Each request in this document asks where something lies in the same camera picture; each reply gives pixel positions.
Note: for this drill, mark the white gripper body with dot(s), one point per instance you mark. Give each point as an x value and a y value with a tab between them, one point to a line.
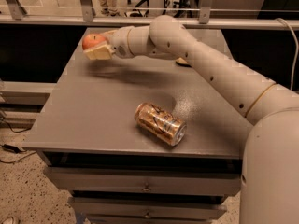
120	42

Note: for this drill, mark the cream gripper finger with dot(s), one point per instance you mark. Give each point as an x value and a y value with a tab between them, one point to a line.
101	52
108	34

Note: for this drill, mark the red apple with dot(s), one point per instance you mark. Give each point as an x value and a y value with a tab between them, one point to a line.
92	40

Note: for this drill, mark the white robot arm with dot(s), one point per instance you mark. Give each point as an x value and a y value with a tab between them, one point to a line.
270	170

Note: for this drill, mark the black office chair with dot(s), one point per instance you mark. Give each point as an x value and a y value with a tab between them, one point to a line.
138	10

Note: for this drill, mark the yellow sponge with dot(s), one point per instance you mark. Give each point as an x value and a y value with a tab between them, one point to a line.
182	62

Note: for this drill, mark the gold soda can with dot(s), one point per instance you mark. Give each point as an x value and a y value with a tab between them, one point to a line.
161	123

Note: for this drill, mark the grey drawer cabinet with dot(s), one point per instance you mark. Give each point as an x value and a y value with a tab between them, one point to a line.
92	146

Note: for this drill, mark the metal railing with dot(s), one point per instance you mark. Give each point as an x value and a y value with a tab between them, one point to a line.
210	14

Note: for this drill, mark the upper drawer knob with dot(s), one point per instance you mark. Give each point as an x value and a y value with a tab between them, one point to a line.
146	189

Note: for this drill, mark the drawer knob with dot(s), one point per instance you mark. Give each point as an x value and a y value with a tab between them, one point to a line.
146	189
147	216

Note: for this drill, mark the lower drawer knob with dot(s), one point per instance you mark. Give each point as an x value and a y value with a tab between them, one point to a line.
147	216

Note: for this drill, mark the black power adapter with cable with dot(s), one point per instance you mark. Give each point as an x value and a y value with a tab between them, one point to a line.
16	150

